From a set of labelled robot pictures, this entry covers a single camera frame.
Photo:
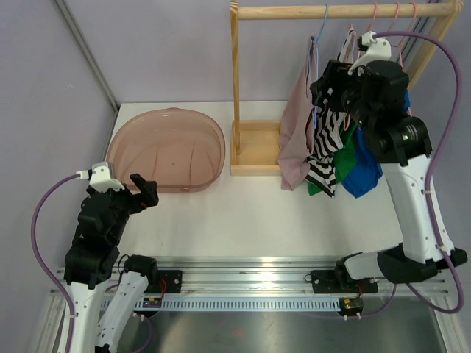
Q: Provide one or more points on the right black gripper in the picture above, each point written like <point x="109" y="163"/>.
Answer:
<point x="336" y="76"/>

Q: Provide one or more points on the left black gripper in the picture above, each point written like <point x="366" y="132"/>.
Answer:
<point x="148" y="193"/>

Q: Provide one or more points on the light blue wire hanger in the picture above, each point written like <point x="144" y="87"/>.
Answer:
<point x="315" y="50"/>

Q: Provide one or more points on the pink tank top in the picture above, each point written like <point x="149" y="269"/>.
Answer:
<point x="296" y="141"/>

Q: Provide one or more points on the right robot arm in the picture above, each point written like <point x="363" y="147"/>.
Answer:
<point x="373" y="95"/>

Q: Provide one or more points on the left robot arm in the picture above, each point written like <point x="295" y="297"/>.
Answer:
<point x="90" y="261"/>

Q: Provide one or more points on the black white striped tank top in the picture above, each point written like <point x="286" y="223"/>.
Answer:
<point x="327" y="141"/>

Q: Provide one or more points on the pink hanger under striped top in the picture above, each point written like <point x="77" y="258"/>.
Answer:
<point x="346" y="54"/>

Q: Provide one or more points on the green tank top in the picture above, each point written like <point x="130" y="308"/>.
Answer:
<point x="344" y="160"/>

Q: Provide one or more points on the blue tank top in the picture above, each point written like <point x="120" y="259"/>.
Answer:
<point x="365" y="176"/>

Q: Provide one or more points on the pink hanger under blue top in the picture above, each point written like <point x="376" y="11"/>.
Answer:
<point x="407" y="104"/>

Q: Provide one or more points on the pink hanger under green top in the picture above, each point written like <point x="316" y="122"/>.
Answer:
<point x="394" y="21"/>

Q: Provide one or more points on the pink plastic basin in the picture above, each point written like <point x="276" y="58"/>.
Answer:
<point x="181" y="150"/>

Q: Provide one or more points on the wooden clothes rack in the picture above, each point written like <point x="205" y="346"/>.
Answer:
<point x="254" y="146"/>

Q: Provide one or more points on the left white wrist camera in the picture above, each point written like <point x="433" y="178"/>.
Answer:
<point x="101" y="177"/>

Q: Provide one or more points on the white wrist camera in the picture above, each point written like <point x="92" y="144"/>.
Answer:
<point x="101" y="177"/>
<point x="374" y="49"/>

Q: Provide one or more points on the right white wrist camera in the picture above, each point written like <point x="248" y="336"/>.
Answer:
<point x="374" y="49"/>

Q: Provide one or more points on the aluminium rail frame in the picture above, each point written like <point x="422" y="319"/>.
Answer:
<point x="245" y="276"/>

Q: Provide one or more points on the white slotted cable duct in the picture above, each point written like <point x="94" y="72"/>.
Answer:
<point x="239" y="304"/>

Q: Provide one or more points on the left corner aluminium post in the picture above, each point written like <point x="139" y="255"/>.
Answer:
<point x="76" y="33"/>

